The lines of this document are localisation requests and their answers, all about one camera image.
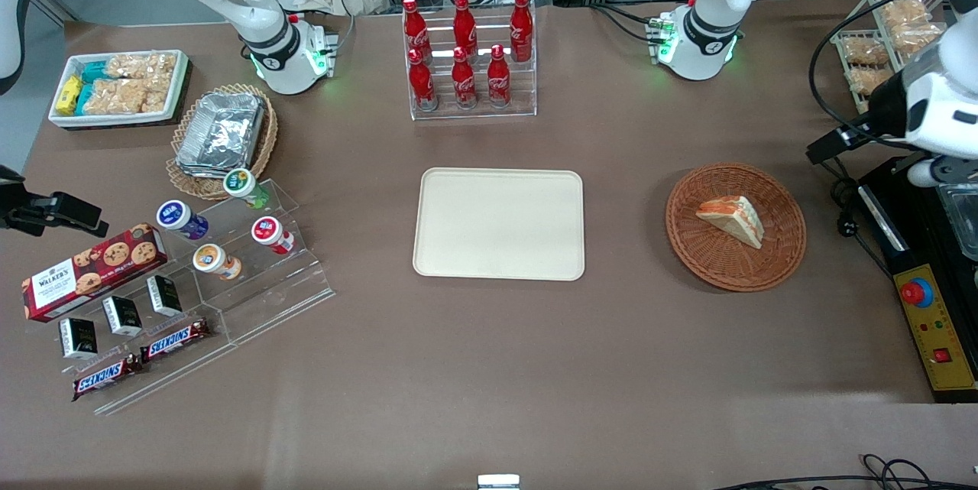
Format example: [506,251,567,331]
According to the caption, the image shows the black control box yellow panel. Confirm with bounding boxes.
[856,157,978,404]

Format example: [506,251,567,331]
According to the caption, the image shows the red cola bottle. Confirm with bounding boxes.
[403,0,432,63]
[452,47,478,109]
[407,48,438,112]
[510,0,533,63]
[453,0,478,59]
[487,44,511,109]

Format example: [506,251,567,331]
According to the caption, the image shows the red tartan cookie box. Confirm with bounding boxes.
[21,223,169,323]

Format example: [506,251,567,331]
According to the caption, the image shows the orange lid gum bottle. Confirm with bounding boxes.
[192,243,243,281]

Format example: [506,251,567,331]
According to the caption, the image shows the bag of fried snacks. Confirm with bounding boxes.
[879,0,933,29]
[840,37,891,67]
[890,22,948,57]
[848,66,895,96]

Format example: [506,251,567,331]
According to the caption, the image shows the yellow snack pack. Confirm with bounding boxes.
[55,75,83,116]

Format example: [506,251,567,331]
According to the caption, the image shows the clear bag of rice crackers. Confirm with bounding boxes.
[83,77,170,115]
[107,53,178,84]

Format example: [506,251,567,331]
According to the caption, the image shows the cream plastic tray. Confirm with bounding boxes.
[413,167,586,281]

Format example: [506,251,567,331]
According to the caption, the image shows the red lid gum bottle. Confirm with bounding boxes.
[251,216,296,255]

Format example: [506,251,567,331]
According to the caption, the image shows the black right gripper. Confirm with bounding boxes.
[0,165,108,239]

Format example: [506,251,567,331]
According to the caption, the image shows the round brown wicker basket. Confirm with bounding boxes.
[665,162,808,293]

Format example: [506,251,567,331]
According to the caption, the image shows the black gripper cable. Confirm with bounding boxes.
[808,0,952,148]

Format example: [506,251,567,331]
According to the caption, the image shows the Snickers chocolate bar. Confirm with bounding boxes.
[73,355,143,402]
[140,318,211,363]

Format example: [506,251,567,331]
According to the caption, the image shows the black floor cables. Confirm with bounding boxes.
[711,454,978,490]

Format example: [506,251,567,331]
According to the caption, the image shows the small black box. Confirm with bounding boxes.
[60,318,99,359]
[102,296,144,337]
[147,274,183,317]

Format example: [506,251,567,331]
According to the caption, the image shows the triangle sandwich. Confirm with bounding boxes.
[695,196,765,250]

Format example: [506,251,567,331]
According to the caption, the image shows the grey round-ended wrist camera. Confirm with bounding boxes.
[908,156,956,188]

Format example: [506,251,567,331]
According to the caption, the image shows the oval tan wicker basket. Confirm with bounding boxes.
[166,83,279,200]

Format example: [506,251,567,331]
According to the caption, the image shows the black cable with plug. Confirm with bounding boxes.
[829,157,895,277]

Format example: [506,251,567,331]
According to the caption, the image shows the clear plastic container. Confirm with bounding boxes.
[936,184,978,261]

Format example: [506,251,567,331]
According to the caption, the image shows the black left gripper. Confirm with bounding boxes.
[808,66,931,166]

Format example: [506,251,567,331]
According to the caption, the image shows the clear acrylic bottle rack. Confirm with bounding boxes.
[403,0,538,122]

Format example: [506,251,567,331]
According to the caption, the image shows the clear acrylic stepped stand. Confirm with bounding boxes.
[31,179,337,416]

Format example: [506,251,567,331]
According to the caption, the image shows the white wire basket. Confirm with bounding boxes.
[831,0,956,115]

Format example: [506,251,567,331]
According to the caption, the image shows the stack of foil trays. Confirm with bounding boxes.
[176,91,266,177]

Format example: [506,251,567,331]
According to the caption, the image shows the blue lid gum bottle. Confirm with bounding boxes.
[157,200,209,240]

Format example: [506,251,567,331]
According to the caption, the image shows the white rectangular snack bin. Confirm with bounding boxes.
[48,50,190,129]

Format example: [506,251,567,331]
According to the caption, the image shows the green lid gum bottle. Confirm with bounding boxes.
[223,167,272,209]

